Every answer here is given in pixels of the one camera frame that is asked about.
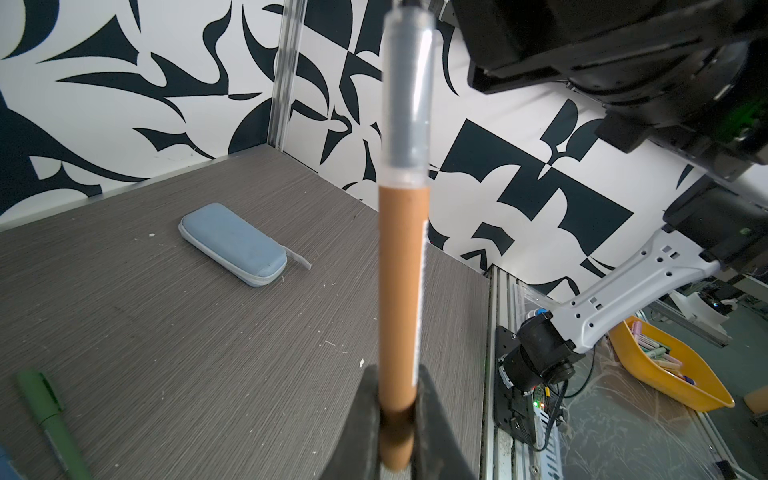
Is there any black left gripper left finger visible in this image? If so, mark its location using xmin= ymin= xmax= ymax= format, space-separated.
xmin=320 ymin=365 xmax=477 ymax=479

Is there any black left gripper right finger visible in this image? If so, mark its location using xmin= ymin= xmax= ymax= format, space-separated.
xmin=453 ymin=1 xmax=767 ymax=180

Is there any brown pen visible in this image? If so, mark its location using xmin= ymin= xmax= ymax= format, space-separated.
xmin=377 ymin=1 xmax=435 ymax=472

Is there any green pen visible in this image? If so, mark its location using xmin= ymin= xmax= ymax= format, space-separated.
xmin=16 ymin=370 xmax=93 ymax=480

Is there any blue pen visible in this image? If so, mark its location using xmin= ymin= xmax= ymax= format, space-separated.
xmin=0 ymin=448 xmax=25 ymax=480

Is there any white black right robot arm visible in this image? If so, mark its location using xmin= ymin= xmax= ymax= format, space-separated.
xmin=494 ymin=167 xmax=767 ymax=396

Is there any yellow plastic bin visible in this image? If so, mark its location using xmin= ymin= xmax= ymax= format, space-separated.
xmin=609 ymin=317 xmax=735 ymax=412

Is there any light blue pencil case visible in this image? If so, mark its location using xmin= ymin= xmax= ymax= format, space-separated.
xmin=178 ymin=203 xmax=312 ymax=287

